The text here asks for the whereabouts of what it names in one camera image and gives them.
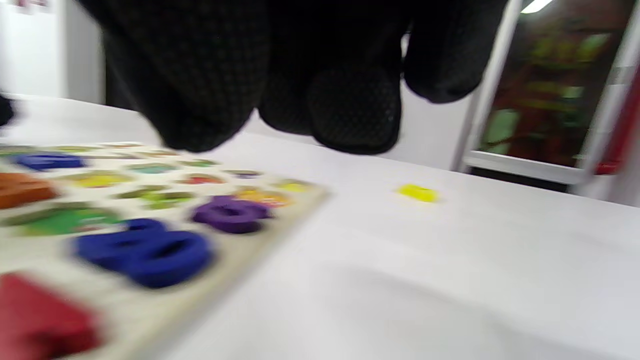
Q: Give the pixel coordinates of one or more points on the person's left hand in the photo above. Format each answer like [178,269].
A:
[5,111]

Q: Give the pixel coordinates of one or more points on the person's right hand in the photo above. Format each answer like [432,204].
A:
[200,75]

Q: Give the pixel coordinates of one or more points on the orange math block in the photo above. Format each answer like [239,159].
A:
[22,191]

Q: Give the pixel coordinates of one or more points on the purple number-shaped math block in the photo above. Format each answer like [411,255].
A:
[230,215]

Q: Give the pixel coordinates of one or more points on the blue math block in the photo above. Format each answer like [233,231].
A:
[150,257]

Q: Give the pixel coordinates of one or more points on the wooden math block puzzle board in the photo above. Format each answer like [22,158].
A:
[240,260]

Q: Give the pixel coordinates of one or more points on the red math block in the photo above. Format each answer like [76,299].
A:
[35,320]

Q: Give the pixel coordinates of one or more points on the yellow number-shaped math block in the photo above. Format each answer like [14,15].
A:
[418,193]

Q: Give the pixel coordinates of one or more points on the glass door display cabinet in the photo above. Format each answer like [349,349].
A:
[540,100]

